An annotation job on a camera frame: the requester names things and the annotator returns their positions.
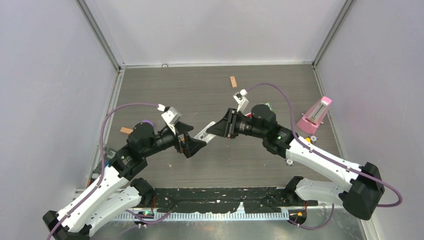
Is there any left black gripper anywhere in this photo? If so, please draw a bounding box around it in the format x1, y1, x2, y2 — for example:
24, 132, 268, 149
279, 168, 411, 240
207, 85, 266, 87
142, 120, 207, 158

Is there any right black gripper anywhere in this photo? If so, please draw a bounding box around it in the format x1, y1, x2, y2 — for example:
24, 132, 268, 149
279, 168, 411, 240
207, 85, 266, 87
207, 108, 266, 139

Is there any small white remote control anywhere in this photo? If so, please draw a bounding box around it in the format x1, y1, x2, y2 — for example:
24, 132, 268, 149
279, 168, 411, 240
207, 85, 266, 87
193, 121, 216, 144

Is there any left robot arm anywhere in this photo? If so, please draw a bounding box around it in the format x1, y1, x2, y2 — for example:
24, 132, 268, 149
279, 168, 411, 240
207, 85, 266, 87
42, 121, 211, 240

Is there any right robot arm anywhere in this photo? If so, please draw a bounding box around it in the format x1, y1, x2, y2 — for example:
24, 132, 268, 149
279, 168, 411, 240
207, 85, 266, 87
206, 104, 385, 220

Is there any purple round disc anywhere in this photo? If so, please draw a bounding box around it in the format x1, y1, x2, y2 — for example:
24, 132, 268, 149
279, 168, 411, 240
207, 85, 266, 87
141, 119, 154, 126

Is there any green monster cube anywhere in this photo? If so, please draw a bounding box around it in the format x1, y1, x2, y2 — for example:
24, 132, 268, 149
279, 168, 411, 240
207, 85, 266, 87
264, 102, 274, 111

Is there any small wooden block left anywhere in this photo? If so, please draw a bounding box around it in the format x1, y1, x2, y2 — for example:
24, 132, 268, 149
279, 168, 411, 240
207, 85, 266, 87
120, 127, 133, 135

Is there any small round poker chip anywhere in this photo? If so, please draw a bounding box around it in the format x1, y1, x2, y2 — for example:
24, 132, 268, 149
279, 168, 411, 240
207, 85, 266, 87
285, 159, 294, 166

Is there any pink metronome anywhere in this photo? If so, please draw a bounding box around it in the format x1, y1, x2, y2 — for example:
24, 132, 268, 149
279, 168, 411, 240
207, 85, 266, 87
296, 96, 332, 135

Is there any grey lego baseplate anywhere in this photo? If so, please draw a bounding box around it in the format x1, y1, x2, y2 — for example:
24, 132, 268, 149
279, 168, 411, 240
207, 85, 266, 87
91, 147, 116, 179

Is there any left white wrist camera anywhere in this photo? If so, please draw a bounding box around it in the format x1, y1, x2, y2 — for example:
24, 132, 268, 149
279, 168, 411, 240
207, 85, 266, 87
161, 106, 182, 136

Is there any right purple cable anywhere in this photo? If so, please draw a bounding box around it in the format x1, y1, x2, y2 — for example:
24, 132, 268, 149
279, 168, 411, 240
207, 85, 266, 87
241, 82, 404, 231

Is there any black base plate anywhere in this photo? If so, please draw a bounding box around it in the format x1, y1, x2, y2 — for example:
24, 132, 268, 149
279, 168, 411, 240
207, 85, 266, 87
147, 187, 318, 214

